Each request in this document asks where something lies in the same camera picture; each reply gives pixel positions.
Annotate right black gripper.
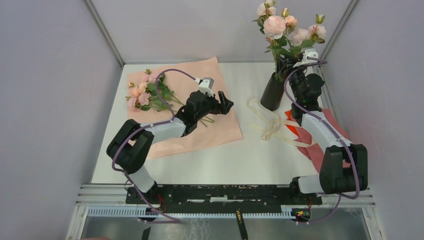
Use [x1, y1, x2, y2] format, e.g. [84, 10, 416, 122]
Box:
[276, 54, 310, 102]

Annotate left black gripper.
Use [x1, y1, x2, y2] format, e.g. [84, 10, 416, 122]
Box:
[195, 90, 234, 122]

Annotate white rose stem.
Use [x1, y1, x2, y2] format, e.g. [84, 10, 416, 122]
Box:
[253, 0, 287, 82]

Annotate cream printed ribbon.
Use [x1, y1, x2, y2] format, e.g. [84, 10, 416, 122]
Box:
[246, 97, 317, 148]

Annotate pink paper bouquet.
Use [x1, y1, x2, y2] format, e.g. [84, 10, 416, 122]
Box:
[126, 57, 243, 160]

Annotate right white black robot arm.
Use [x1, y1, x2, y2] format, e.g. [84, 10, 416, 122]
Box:
[284, 56, 368, 204]

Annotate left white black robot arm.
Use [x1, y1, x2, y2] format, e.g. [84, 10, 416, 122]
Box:
[106, 91, 234, 204]

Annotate black cylindrical vase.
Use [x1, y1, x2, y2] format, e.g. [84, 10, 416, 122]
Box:
[260, 72, 287, 111]

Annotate peach white artificial roses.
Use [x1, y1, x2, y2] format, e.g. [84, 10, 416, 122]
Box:
[281, 7, 329, 82]

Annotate orange paper piece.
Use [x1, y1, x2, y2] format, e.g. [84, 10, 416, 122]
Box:
[284, 110, 302, 140]

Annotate peach pink rose stems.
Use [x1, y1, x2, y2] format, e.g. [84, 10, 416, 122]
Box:
[125, 68, 216, 128]

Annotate pink crumpled cloth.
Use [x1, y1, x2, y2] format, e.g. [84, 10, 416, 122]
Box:
[286, 108, 349, 173]

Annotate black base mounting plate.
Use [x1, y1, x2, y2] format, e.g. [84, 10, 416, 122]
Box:
[125, 184, 323, 214]

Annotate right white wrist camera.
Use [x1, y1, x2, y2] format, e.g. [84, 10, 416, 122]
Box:
[293, 48, 319, 68]

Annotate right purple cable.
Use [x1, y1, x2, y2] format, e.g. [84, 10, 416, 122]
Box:
[283, 56, 361, 225]

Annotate purple cable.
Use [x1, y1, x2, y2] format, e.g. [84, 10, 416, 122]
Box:
[283, 56, 361, 225]
[111, 68, 184, 225]

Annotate black printed strap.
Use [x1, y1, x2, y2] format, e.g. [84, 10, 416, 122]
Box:
[235, 208, 249, 240]

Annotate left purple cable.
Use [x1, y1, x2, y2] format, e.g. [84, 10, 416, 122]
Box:
[111, 68, 184, 225]

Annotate white slotted cable duct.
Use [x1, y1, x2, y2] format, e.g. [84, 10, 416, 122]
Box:
[86, 205, 296, 220]

